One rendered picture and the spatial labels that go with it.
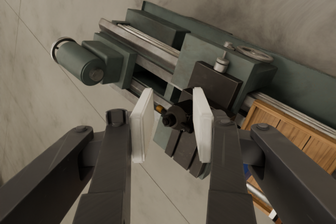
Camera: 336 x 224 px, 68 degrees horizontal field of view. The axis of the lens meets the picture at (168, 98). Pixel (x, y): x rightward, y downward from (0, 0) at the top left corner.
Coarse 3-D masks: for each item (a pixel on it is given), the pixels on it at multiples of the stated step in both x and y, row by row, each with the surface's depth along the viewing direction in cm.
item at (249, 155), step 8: (216, 112) 17; (224, 112) 17; (240, 136) 13; (248, 136) 13; (240, 144) 13; (248, 144) 13; (256, 144) 12; (248, 152) 13; (256, 152) 13; (248, 160) 13; (256, 160) 13; (264, 160) 13
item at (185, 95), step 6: (186, 90) 90; (192, 90) 91; (180, 96) 91; (186, 96) 89; (192, 96) 88; (210, 102) 86; (210, 108) 84; (216, 108) 83; (222, 108) 84; (228, 114) 82; (234, 114) 83
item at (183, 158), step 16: (208, 64) 91; (192, 80) 92; (208, 80) 88; (224, 80) 84; (240, 80) 84; (208, 96) 89; (224, 96) 85; (176, 144) 105; (192, 144) 98; (176, 160) 104; (192, 160) 101
